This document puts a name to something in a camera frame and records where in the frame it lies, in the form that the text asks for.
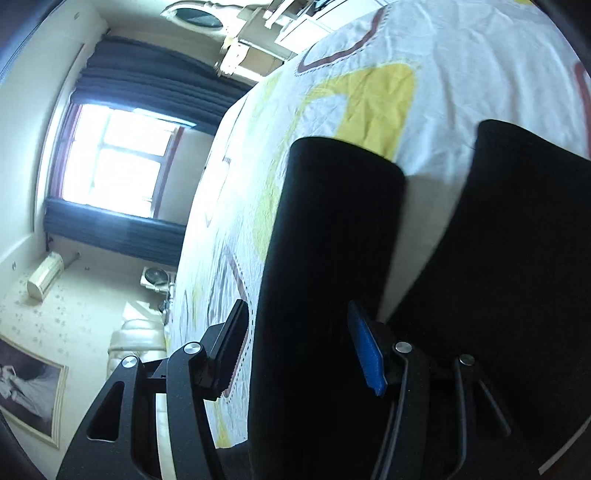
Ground white dressing table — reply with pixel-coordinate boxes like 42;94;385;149
213;0;343;78

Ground white printed bedsheet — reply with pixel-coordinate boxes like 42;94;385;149
164;0;591;476

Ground cream wall air conditioner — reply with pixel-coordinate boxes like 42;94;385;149
26;252;65;296

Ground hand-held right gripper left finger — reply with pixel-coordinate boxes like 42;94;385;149
55;300;250;480

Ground framed wall picture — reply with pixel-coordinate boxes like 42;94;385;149
0;336;69;450

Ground white electric fan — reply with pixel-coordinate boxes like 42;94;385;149
139;265;177;293

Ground cream tufted leather headboard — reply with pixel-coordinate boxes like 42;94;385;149
107;300;180;480

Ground black pants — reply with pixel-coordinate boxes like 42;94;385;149
248;119;591;480

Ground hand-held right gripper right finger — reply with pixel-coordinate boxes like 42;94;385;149
347;301;542;480

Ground oval mirror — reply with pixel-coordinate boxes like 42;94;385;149
161;0;230;33

